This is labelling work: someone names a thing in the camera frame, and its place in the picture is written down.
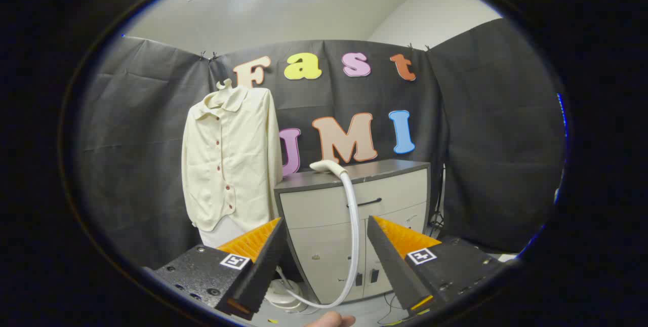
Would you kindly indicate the cream plastic hanger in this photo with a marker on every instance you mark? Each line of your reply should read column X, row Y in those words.
column 225, row 86

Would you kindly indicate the beige cabinet with grey top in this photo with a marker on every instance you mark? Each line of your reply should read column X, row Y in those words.
column 324, row 246

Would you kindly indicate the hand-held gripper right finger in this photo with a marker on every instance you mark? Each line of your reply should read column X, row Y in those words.
column 392, row 261

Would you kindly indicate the white garment steamer base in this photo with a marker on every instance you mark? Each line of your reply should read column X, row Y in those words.
column 283, row 296

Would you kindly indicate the cream button shirt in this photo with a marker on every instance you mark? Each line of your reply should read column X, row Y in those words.
column 238, row 155

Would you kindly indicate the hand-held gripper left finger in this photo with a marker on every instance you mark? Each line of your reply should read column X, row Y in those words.
column 263, row 271

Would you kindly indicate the black stand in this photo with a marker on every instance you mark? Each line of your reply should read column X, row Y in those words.
column 438, row 210

